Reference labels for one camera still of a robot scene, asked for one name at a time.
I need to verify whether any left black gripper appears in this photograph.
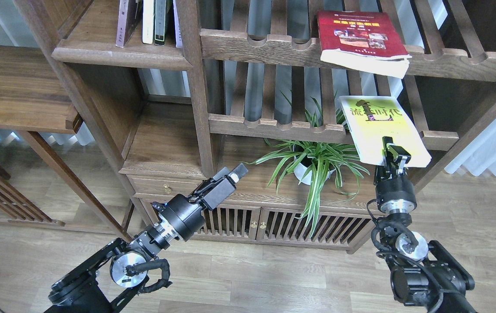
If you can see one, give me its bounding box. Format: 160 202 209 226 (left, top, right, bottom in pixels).
187 163 248 210

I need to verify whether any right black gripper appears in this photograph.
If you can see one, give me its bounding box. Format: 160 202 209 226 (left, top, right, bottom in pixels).
374 136 411 183

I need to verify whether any yellow green book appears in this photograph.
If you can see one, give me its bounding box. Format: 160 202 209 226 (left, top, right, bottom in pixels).
338 95 431 168

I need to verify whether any dark brown book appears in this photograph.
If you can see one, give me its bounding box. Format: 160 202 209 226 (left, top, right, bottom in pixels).
116 0 143 48

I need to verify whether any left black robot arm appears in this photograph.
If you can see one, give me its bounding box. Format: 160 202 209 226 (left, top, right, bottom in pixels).
48 164 248 313

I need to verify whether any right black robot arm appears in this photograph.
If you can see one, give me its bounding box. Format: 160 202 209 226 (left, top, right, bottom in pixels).
371 137 475 313

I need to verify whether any dark wooden bookshelf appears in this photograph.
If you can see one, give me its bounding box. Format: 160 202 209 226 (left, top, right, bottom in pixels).
13 0 496 253

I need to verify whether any white plant pot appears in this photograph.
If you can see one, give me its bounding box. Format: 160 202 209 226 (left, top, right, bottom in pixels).
294 158 319 186

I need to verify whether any green spider plant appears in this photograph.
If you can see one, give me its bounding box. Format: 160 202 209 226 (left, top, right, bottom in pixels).
243 93 408 237

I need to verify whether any red book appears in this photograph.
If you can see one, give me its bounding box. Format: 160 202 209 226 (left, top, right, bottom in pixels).
316 10 411 79

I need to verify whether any pale upright book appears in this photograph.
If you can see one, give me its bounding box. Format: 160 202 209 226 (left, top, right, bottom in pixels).
172 0 184 49

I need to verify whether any white upright book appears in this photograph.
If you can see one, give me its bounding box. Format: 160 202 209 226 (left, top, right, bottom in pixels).
142 0 155 44

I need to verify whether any dark green upright book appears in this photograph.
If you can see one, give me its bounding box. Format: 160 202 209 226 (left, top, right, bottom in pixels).
153 0 173 46

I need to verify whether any wooden side table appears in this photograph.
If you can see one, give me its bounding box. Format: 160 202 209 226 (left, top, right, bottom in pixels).
0 46 134 240

